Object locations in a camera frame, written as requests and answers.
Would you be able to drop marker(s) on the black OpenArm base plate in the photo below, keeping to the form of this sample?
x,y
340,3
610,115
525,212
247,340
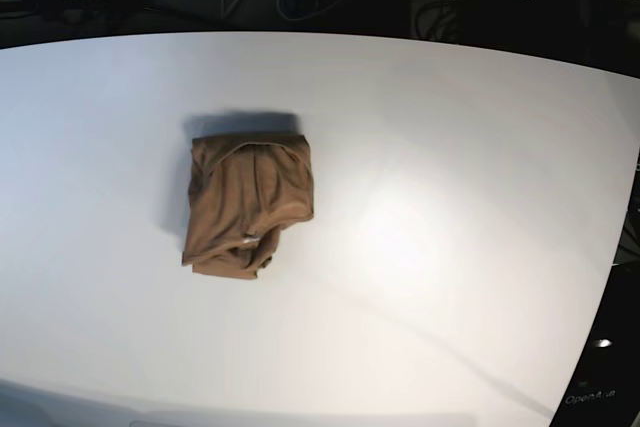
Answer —
x,y
604,389

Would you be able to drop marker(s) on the brown T-shirt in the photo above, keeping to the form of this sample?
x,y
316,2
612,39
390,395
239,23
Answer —
x,y
244,190

